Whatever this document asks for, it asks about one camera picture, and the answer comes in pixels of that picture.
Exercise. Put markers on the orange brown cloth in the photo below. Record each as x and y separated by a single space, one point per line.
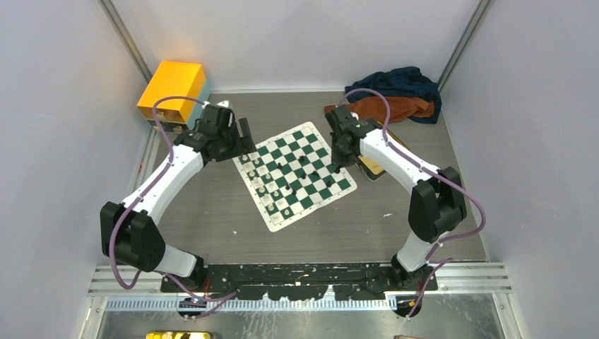
401 108

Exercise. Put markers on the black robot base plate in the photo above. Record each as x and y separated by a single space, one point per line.
300 281

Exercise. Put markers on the gold metal tin tray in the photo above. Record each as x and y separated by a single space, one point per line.
373 169

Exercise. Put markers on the green white chess mat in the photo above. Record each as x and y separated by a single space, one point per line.
284 196

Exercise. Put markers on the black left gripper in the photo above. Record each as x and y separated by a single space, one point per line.
237 150

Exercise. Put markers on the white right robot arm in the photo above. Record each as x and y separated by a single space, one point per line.
437 205

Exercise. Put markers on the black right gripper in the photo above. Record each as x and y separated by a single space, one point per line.
338 160

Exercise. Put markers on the aluminium wall rail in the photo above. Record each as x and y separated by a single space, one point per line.
127 39
467 35

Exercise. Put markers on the yellow teal drawer box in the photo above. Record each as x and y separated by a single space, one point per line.
181 87

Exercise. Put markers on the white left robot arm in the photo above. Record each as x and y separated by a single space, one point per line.
129 229

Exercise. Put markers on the dark blue cloth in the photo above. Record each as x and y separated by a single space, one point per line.
404 82

